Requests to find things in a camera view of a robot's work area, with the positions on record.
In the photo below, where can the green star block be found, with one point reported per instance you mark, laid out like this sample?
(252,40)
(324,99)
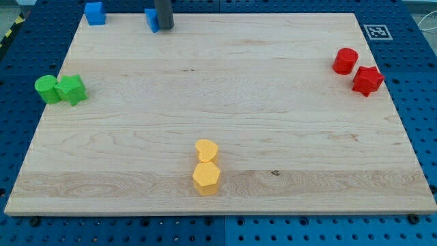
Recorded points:
(71,89)

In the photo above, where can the red star block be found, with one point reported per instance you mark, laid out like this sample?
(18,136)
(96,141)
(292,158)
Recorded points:
(367,80)

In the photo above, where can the red cylinder block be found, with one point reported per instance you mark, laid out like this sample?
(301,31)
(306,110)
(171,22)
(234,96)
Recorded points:
(345,61)

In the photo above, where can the yellow hexagon block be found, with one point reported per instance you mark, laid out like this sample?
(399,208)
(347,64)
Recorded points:
(206,178)

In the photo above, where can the light wooden board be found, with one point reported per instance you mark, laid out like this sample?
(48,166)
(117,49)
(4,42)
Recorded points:
(293,137)

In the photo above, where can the blue cube block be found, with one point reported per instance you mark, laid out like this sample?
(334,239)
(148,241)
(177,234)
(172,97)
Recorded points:
(95,13)

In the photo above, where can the yellow black hazard tape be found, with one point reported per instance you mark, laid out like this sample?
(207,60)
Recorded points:
(13,30)

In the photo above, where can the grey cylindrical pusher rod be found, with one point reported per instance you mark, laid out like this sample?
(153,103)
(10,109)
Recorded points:
(164,13)

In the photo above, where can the white fiducial marker tag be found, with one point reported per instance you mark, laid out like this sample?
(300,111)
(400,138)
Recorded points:
(377,32)

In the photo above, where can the green cylinder block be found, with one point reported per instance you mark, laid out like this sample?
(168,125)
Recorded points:
(45,87)

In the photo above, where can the blue triangle block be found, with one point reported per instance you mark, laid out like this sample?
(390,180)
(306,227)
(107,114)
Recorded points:
(152,19)

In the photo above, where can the yellow heart block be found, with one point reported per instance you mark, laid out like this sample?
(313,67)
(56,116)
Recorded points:
(207,151)

